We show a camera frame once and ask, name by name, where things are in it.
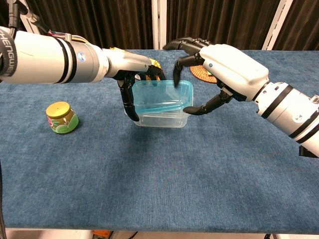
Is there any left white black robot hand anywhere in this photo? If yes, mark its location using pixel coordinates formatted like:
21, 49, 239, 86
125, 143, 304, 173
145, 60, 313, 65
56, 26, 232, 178
107, 48, 167, 122

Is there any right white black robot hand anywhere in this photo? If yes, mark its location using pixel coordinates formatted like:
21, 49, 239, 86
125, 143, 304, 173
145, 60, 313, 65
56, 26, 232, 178
163, 37, 270, 117

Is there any translucent blue container lid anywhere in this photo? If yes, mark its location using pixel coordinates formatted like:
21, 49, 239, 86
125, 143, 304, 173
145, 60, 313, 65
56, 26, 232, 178
132, 79, 195, 113

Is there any clear plastic container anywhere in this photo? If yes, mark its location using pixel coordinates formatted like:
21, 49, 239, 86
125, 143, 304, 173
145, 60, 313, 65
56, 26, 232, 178
124, 99, 190, 128

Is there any small jar with yellow lid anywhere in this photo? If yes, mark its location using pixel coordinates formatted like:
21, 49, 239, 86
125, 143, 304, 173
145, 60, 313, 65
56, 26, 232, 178
45, 101, 80, 135

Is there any round woven brown coaster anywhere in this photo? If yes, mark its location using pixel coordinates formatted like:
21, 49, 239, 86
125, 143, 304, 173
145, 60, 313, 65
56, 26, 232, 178
189, 65, 218, 84

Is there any black pleated curtain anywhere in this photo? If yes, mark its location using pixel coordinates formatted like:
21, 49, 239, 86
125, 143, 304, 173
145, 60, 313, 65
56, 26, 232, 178
166, 0, 280, 51
273, 0, 319, 52
24, 0, 154, 50

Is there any blue table cloth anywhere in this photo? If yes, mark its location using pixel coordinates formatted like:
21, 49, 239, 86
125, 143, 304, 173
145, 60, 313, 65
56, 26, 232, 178
0, 49, 319, 229

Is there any orange device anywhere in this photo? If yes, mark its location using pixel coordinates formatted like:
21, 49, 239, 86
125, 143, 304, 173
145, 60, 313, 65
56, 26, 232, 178
91, 230, 112, 239

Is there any white frame post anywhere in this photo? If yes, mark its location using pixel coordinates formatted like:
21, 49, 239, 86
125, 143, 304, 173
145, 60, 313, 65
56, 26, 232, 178
20, 14, 34, 33
262, 0, 298, 51
152, 0, 167, 50

